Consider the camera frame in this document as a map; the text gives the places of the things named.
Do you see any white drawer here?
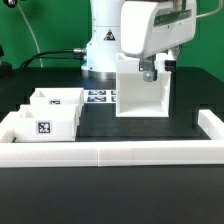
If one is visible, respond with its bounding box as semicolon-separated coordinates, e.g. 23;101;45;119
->
30;88;84;106
14;104;79;142

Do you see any black device at left edge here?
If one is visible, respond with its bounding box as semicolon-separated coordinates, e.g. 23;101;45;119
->
0;45;13;78

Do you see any marker tag sheet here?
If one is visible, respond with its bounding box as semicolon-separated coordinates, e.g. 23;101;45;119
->
84;90;116;104

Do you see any white thin cable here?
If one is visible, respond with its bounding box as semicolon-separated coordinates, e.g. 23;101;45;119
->
15;2;45;68

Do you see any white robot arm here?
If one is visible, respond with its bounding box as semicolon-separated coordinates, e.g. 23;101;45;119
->
82;0;197;80

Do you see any white drawer cabinet box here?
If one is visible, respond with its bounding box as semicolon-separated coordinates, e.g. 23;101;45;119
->
116;53;171;117

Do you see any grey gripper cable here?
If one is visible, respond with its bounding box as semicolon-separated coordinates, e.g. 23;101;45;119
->
195;5;224;20

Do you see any white U-shaped border frame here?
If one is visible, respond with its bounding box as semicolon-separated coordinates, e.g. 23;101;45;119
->
0;109;224;168

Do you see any black cable bundle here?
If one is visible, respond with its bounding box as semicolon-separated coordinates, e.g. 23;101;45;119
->
19;47;88;69

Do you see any white front drawer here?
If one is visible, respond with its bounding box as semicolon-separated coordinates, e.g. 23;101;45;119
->
14;104;79;142

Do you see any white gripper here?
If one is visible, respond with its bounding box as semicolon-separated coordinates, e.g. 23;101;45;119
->
121;0;197;82

